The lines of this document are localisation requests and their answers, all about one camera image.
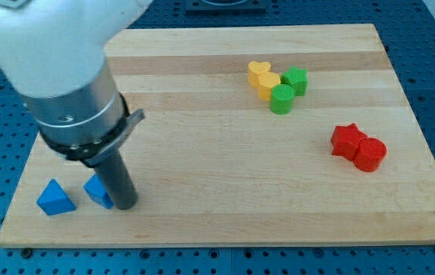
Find red star block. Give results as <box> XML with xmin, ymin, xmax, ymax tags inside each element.
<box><xmin>330</xmin><ymin>123</ymin><xmax>367</xmax><ymax>160</ymax></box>

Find red cylinder block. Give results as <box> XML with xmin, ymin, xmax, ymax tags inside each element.
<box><xmin>353</xmin><ymin>137</ymin><xmax>387</xmax><ymax>172</ymax></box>

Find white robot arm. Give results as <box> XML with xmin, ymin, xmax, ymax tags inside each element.
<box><xmin>0</xmin><ymin>0</ymin><xmax>149</xmax><ymax>167</ymax></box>

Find yellow hexagon block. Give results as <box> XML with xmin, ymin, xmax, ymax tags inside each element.
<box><xmin>258</xmin><ymin>72</ymin><xmax>281</xmax><ymax>102</ymax></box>

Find green star block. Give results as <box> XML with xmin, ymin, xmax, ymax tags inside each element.
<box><xmin>281</xmin><ymin>66</ymin><xmax>308</xmax><ymax>96</ymax></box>

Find green cylinder block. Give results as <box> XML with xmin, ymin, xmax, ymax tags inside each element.
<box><xmin>270</xmin><ymin>84</ymin><xmax>295</xmax><ymax>115</ymax></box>

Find wooden board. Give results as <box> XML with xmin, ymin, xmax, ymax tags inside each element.
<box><xmin>0</xmin><ymin>24</ymin><xmax>435</xmax><ymax>248</ymax></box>

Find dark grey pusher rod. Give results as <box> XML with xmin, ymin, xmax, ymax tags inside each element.
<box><xmin>94</xmin><ymin>150</ymin><xmax>138</xmax><ymax>210</ymax></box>

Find yellow heart block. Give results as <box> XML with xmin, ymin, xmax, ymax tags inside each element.
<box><xmin>248</xmin><ymin>61</ymin><xmax>271</xmax><ymax>88</ymax></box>

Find blue triangle block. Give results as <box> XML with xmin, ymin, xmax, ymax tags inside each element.
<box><xmin>37</xmin><ymin>179</ymin><xmax>76</xmax><ymax>215</ymax></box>

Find blue cube block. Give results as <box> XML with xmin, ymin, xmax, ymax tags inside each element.
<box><xmin>83</xmin><ymin>174</ymin><xmax>114</xmax><ymax>209</ymax></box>

